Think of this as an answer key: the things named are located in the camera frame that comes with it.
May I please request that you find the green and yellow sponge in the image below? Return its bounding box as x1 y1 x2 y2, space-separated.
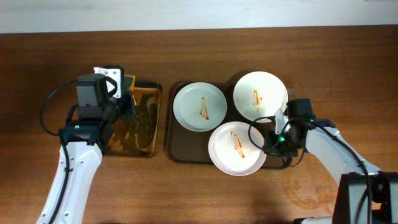
121 74 136 93

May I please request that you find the white plate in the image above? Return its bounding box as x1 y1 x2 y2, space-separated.
208 121 266 176
233 72 288 121

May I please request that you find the pale blue plate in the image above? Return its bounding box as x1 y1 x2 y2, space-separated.
173 82 228 132

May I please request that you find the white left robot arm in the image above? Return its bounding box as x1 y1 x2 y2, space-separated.
37 65 136 223

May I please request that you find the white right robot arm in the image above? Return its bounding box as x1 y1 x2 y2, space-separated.
261 98 397 223

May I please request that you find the small black water tray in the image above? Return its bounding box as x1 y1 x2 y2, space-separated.
107 82 162 158

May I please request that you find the large brown serving tray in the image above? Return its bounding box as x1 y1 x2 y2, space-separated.
165 81 293 170

